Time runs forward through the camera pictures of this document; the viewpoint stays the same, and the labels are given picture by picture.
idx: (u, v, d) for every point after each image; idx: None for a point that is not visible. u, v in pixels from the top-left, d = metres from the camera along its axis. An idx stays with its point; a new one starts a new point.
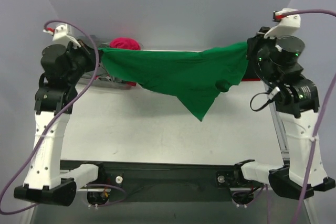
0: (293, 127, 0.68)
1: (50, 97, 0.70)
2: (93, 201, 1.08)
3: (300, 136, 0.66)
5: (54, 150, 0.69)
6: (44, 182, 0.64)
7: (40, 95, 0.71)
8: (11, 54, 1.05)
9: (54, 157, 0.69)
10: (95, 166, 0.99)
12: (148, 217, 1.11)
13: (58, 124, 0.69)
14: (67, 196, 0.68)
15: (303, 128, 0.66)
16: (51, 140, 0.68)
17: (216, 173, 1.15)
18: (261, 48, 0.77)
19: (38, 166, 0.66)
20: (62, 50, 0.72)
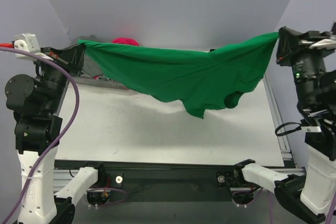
0: (325, 164, 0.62)
1: (29, 136, 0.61)
2: (93, 201, 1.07)
3: (328, 176, 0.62)
5: (44, 189, 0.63)
6: (39, 221, 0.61)
7: (19, 132, 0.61)
8: (11, 56, 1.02)
9: (45, 195, 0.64)
10: (95, 169, 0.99)
12: (148, 217, 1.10)
13: (43, 163, 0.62)
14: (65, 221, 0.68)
15: (334, 169, 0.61)
16: (39, 180, 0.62)
17: (216, 173, 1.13)
18: (303, 62, 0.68)
19: (29, 205, 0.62)
20: (27, 84, 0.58)
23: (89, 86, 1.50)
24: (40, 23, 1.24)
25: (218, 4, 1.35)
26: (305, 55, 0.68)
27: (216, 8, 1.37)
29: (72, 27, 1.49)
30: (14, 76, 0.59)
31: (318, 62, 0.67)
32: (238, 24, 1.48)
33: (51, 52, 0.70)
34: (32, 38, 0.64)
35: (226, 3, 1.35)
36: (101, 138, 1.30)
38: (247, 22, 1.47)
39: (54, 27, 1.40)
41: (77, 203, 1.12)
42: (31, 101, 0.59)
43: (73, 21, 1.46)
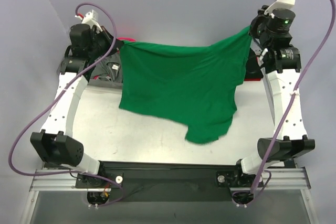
0: (276, 83, 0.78)
1: (73, 63, 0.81)
2: (93, 201, 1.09)
3: (281, 90, 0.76)
5: (72, 106, 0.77)
6: (60, 129, 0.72)
7: (65, 61, 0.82)
8: (13, 58, 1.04)
9: (71, 111, 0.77)
10: (97, 160, 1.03)
12: (148, 217, 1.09)
13: (78, 83, 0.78)
14: (75, 153, 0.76)
15: (284, 84, 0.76)
16: (72, 95, 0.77)
17: (216, 173, 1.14)
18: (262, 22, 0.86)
19: (56, 114, 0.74)
20: (86, 27, 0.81)
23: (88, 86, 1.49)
24: (41, 22, 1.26)
25: (217, 5, 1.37)
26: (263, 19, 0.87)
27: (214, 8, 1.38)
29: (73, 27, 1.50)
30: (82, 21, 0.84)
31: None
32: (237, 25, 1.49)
33: (103, 26, 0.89)
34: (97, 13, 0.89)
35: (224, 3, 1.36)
36: (102, 137, 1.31)
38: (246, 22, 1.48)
39: (55, 27, 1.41)
41: (78, 202, 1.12)
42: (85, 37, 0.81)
43: (74, 22, 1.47)
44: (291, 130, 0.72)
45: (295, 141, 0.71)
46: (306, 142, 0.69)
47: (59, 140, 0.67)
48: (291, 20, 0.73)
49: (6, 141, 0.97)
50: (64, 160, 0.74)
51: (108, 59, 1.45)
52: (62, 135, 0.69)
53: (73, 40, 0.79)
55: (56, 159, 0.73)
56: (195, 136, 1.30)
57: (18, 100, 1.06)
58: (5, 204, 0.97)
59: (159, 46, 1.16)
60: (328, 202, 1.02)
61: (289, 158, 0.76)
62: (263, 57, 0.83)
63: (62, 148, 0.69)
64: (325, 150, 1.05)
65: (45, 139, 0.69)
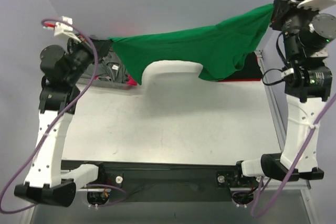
0: (296, 110, 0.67)
1: (52, 98, 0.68)
2: (93, 201, 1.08)
3: (299, 121, 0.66)
5: (56, 150, 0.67)
6: (45, 181, 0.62)
7: (44, 95, 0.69)
8: (13, 58, 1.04)
9: (56, 155, 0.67)
10: (95, 166, 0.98)
12: (148, 217, 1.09)
13: (60, 123, 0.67)
14: (66, 196, 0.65)
15: (305, 114, 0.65)
16: (55, 138, 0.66)
17: (216, 173, 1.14)
18: (291, 19, 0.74)
19: (40, 163, 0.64)
20: (59, 52, 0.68)
23: (87, 86, 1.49)
24: (40, 23, 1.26)
25: (217, 5, 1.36)
26: (293, 15, 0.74)
27: (213, 8, 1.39)
29: None
30: (49, 45, 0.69)
31: (304, 20, 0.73)
32: None
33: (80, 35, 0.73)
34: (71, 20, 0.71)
35: (223, 3, 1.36)
36: (101, 137, 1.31)
38: None
39: (55, 27, 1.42)
41: (77, 203, 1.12)
42: (58, 66, 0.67)
43: (74, 22, 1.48)
44: (303, 163, 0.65)
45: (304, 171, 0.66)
46: (314, 173, 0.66)
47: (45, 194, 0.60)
48: (332, 39, 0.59)
49: (6, 142, 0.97)
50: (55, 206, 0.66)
51: (108, 59, 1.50)
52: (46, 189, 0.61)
53: (45, 71, 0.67)
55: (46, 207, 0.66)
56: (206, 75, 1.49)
57: (18, 101, 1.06)
58: (5, 205, 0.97)
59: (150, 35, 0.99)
60: (329, 203, 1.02)
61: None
62: (286, 76, 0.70)
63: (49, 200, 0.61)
64: (325, 151, 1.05)
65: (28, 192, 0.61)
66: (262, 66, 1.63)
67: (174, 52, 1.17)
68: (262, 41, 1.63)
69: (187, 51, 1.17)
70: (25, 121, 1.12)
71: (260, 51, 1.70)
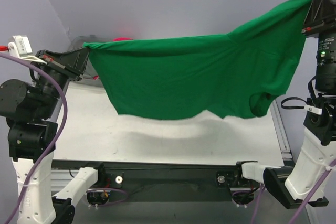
0: (314, 149, 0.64)
1: (23, 146, 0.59)
2: (93, 201, 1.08)
3: (315, 160, 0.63)
5: (43, 196, 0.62)
6: None
7: (12, 138, 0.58)
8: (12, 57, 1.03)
9: (44, 200, 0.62)
10: (94, 169, 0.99)
12: (148, 217, 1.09)
13: (39, 171, 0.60)
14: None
15: (323, 155, 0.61)
16: (36, 188, 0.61)
17: (216, 174, 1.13)
18: (332, 36, 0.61)
19: (28, 211, 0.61)
20: (20, 92, 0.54)
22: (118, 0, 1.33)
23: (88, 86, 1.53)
24: (41, 23, 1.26)
25: (217, 5, 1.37)
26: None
27: (214, 8, 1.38)
29: (73, 27, 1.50)
30: (6, 81, 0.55)
31: None
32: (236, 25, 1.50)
33: (45, 56, 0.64)
34: (27, 38, 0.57)
35: (223, 3, 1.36)
36: (101, 137, 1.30)
38: None
39: (55, 27, 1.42)
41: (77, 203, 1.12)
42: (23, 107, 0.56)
43: (74, 22, 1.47)
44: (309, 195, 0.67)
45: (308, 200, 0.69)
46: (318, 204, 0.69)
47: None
48: None
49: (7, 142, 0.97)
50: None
51: None
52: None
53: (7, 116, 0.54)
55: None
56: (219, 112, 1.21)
57: None
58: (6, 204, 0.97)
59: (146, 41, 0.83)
60: (328, 203, 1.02)
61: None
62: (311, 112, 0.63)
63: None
64: None
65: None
66: None
67: (182, 77, 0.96)
68: None
69: (199, 74, 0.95)
70: None
71: None
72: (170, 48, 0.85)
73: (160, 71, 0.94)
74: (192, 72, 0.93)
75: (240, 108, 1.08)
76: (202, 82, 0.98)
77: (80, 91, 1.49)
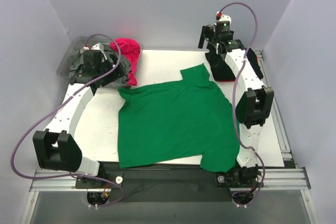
0: (232, 63, 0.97)
1: (82, 77, 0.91)
2: (93, 201, 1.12)
3: (236, 62, 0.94)
5: (76, 111, 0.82)
6: (64, 129, 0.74)
7: (76, 74, 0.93)
8: (12, 57, 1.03)
9: (75, 115, 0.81)
10: (96, 162, 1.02)
12: (147, 218, 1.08)
13: (85, 92, 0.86)
14: (75, 161, 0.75)
15: (236, 57, 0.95)
16: (79, 99, 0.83)
17: (216, 174, 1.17)
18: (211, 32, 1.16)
19: (61, 116, 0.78)
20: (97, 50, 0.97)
22: None
23: None
24: (41, 22, 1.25)
25: (217, 5, 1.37)
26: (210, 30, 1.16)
27: (214, 7, 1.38)
29: (73, 27, 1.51)
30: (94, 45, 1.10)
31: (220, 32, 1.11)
32: (236, 25, 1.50)
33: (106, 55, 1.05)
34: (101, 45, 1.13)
35: (223, 3, 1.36)
36: (101, 137, 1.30)
38: (245, 22, 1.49)
39: (56, 27, 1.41)
41: (77, 203, 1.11)
42: (97, 57, 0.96)
43: (74, 22, 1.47)
44: (251, 84, 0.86)
45: (258, 91, 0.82)
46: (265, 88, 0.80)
47: (61, 141, 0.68)
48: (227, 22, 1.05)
49: (7, 142, 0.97)
50: (61, 163, 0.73)
51: None
52: (63, 135, 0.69)
53: (86, 56, 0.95)
55: (53, 160, 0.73)
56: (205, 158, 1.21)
57: (18, 100, 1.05)
58: (6, 204, 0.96)
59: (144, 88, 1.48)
60: (329, 202, 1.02)
61: (262, 112, 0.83)
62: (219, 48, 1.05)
63: (62, 148, 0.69)
64: (325, 151, 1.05)
65: (49, 138, 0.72)
66: (261, 66, 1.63)
67: (159, 115, 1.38)
68: (262, 41, 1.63)
69: (168, 109, 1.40)
70: (25, 121, 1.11)
71: (260, 51, 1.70)
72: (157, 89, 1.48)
73: (143, 113, 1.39)
74: (163, 107, 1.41)
75: (213, 131, 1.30)
76: (175, 118, 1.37)
77: None
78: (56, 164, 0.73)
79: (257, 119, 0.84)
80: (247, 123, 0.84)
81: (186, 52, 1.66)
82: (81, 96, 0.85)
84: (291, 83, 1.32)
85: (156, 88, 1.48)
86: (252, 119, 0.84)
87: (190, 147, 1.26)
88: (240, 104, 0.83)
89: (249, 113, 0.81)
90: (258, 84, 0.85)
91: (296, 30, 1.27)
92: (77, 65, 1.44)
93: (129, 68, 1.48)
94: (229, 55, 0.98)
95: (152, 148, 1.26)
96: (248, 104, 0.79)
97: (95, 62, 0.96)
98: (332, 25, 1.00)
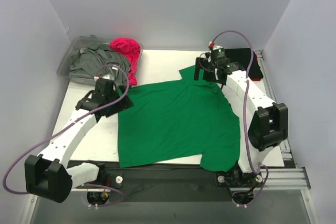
0: (235, 85, 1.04)
1: (88, 103, 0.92)
2: (93, 201, 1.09)
3: (240, 83, 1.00)
5: (74, 140, 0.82)
6: (57, 157, 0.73)
7: (84, 100, 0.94)
8: (12, 57, 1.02)
9: (72, 144, 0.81)
10: (95, 167, 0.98)
12: (148, 217, 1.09)
13: (87, 119, 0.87)
14: (64, 191, 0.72)
15: (238, 80, 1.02)
16: (80, 127, 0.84)
17: (216, 174, 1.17)
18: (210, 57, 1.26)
19: (59, 143, 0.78)
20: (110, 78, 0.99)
22: None
23: (88, 86, 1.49)
24: (41, 22, 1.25)
25: (217, 4, 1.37)
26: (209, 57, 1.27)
27: (214, 7, 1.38)
29: (73, 27, 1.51)
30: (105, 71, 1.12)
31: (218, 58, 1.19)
32: (236, 25, 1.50)
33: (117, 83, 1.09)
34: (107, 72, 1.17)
35: (223, 3, 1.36)
36: (101, 137, 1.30)
38: (245, 22, 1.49)
39: (56, 27, 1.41)
41: (77, 202, 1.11)
42: (108, 86, 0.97)
43: (74, 21, 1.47)
44: (260, 102, 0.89)
45: (270, 108, 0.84)
46: (279, 106, 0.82)
47: (51, 171, 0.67)
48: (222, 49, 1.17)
49: (7, 142, 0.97)
50: (49, 193, 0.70)
51: (108, 59, 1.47)
52: (55, 164, 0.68)
53: (98, 84, 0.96)
55: (41, 189, 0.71)
56: (204, 158, 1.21)
57: (18, 101, 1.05)
58: (6, 204, 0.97)
59: (144, 88, 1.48)
60: (329, 203, 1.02)
61: (280, 132, 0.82)
62: (218, 73, 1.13)
63: (51, 177, 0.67)
64: (325, 151, 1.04)
65: (40, 164, 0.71)
66: (261, 66, 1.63)
67: (158, 115, 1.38)
68: (262, 41, 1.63)
69: (167, 109, 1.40)
70: (25, 121, 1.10)
71: (260, 51, 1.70)
72: (156, 90, 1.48)
73: (143, 112, 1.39)
74: (163, 107, 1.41)
75: (213, 131, 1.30)
76: (175, 118, 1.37)
77: (80, 90, 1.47)
78: (44, 193, 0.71)
79: (275, 141, 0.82)
80: (264, 146, 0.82)
81: (186, 52, 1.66)
82: (82, 124, 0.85)
84: (291, 83, 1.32)
85: (155, 89, 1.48)
86: (270, 143, 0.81)
87: (190, 147, 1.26)
88: (254, 126, 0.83)
89: (266, 135, 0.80)
90: (266, 102, 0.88)
91: (296, 30, 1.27)
92: (77, 65, 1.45)
93: (129, 68, 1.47)
94: (231, 78, 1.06)
95: (151, 148, 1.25)
96: (263, 124, 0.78)
97: (105, 90, 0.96)
98: (332, 25, 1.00)
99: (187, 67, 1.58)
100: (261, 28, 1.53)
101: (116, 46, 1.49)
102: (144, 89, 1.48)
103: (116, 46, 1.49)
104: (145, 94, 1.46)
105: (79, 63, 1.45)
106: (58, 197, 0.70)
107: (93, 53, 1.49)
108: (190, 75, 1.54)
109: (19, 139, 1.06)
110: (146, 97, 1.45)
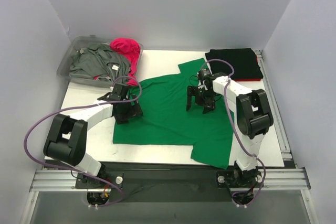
0: (219, 87, 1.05)
1: (109, 97, 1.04)
2: (93, 201, 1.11)
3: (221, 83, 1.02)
5: (95, 116, 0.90)
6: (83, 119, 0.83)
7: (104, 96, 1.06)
8: (12, 57, 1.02)
9: (94, 118, 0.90)
10: (99, 163, 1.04)
12: (149, 217, 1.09)
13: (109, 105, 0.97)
14: (76, 156, 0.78)
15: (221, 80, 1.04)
16: (101, 108, 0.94)
17: (216, 174, 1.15)
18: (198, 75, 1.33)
19: (83, 113, 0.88)
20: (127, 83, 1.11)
22: None
23: (88, 86, 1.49)
24: (41, 24, 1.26)
25: (216, 4, 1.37)
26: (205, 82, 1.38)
27: (214, 8, 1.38)
29: (73, 28, 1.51)
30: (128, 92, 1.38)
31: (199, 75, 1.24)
32: (235, 25, 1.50)
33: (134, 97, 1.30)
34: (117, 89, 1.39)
35: (223, 3, 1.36)
36: (101, 137, 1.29)
38: (245, 23, 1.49)
39: (56, 28, 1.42)
41: (77, 202, 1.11)
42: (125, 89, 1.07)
43: (74, 22, 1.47)
44: (242, 91, 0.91)
45: (251, 95, 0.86)
46: (258, 91, 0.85)
47: (76, 126, 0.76)
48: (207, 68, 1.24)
49: (7, 143, 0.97)
50: (63, 151, 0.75)
51: (108, 59, 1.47)
52: (81, 121, 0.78)
53: (116, 87, 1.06)
55: (59, 147, 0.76)
56: (198, 153, 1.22)
57: (18, 102, 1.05)
58: (6, 205, 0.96)
59: (144, 82, 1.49)
60: (329, 204, 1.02)
61: (264, 116, 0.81)
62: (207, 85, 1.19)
63: (75, 133, 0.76)
64: (325, 152, 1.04)
65: (65, 125, 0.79)
66: (261, 66, 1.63)
67: (158, 108, 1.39)
68: (262, 41, 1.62)
69: (165, 103, 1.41)
70: (25, 121, 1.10)
71: (260, 51, 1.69)
72: (155, 83, 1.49)
73: (142, 106, 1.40)
74: (160, 99, 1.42)
75: (207, 128, 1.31)
76: (172, 112, 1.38)
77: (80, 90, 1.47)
78: (60, 153, 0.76)
79: (262, 126, 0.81)
80: (253, 131, 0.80)
81: (186, 52, 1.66)
82: (104, 107, 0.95)
84: (291, 83, 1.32)
85: (155, 83, 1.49)
86: (258, 128, 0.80)
87: (186, 142, 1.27)
88: (240, 114, 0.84)
89: (252, 120, 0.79)
90: (247, 89, 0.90)
91: (296, 30, 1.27)
92: (77, 65, 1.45)
93: (129, 68, 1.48)
94: (214, 82, 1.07)
95: (150, 142, 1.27)
96: (245, 106, 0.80)
97: (122, 92, 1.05)
98: (332, 25, 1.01)
99: (187, 62, 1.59)
100: (261, 29, 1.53)
101: (116, 46, 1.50)
102: (144, 83, 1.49)
103: (116, 46, 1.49)
104: (145, 88, 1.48)
105: (79, 63, 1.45)
106: (72, 157, 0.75)
107: (93, 53, 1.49)
108: (189, 72, 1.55)
109: (20, 139, 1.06)
110: (145, 90, 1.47)
